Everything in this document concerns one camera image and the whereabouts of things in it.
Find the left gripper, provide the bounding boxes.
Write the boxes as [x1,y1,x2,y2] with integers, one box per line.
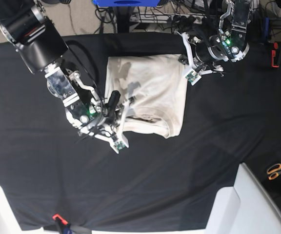
[179,32,225,85]

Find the blue plastic box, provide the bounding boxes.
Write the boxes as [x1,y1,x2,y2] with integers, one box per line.
[93,0,160,7]

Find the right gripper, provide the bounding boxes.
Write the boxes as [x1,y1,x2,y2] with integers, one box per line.
[79,90,135,154]

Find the white T-shirt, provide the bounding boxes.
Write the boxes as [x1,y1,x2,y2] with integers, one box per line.
[104,54,188,138]

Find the red clip on cloth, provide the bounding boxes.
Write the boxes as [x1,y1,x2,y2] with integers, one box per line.
[52,214,68,225]

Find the orange handled scissors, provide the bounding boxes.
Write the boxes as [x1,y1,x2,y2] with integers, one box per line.
[266,163,281,180]

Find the white power strip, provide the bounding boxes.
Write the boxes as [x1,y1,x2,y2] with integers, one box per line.
[130,12,204,24]

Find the white chair right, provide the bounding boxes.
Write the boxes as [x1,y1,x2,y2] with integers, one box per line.
[205,163,281,234]

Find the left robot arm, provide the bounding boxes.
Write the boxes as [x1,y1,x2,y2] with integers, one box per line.
[176,0,252,86]

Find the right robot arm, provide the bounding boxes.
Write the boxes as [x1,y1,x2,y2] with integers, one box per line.
[0,0,130,153]

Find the black table cloth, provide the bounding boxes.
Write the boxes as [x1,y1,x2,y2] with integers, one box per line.
[0,43,281,232]

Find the red black tool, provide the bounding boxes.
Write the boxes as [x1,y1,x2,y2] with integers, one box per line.
[271,42,281,68]

